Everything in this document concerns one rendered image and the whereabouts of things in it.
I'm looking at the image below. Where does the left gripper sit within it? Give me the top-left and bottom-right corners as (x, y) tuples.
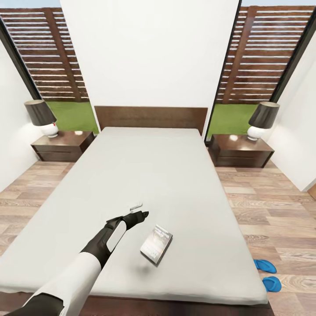
(124, 211), (149, 228)

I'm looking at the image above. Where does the sandal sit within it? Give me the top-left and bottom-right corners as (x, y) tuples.
(254, 260), (277, 273)
(262, 276), (281, 292)

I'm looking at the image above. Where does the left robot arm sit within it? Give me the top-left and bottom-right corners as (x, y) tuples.
(4, 201), (149, 316)

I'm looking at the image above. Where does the hardback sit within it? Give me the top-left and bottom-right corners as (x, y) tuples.
(140, 225), (173, 265)

